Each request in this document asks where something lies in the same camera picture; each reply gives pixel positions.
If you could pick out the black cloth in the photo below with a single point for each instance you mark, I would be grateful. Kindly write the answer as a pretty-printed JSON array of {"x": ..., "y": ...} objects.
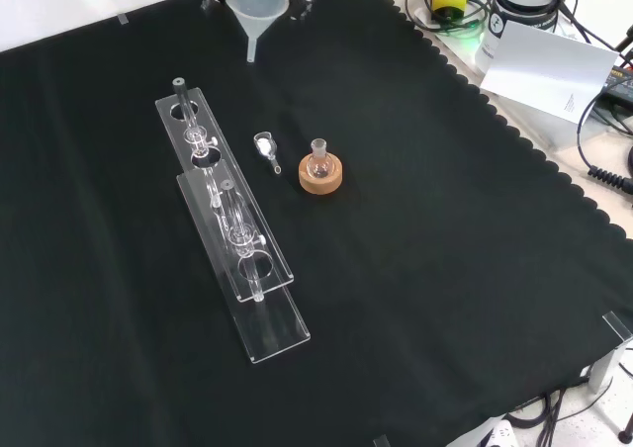
[{"x": 420, "y": 244}]

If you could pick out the clear round-bottom flask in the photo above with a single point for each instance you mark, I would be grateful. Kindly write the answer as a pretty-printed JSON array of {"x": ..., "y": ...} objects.
[{"x": 319, "y": 167}]

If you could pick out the white power strip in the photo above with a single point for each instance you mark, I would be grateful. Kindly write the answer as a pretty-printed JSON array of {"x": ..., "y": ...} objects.
[{"x": 499, "y": 434}]

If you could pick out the pale board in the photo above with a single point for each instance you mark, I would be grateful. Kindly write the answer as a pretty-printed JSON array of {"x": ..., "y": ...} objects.
[{"x": 544, "y": 66}]

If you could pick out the clear glass weighing funnel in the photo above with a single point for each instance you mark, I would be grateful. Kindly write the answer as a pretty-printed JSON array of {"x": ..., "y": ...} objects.
[{"x": 264, "y": 146}]

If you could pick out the translucent plastic funnel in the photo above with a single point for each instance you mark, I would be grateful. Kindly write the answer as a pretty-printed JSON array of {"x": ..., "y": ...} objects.
[{"x": 257, "y": 7}]

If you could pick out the clear acrylic funnel stand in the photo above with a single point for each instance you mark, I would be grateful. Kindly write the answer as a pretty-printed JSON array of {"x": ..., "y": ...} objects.
[{"x": 277, "y": 338}]

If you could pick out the grey metal bracket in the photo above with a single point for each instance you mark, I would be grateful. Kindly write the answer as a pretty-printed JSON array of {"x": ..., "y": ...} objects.
[{"x": 605, "y": 368}]

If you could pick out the clear tape piece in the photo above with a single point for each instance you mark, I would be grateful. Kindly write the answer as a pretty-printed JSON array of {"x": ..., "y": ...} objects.
[{"x": 123, "y": 20}]

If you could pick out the black power adapter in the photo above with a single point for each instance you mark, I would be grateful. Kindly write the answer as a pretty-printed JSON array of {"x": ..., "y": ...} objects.
[{"x": 622, "y": 82}]

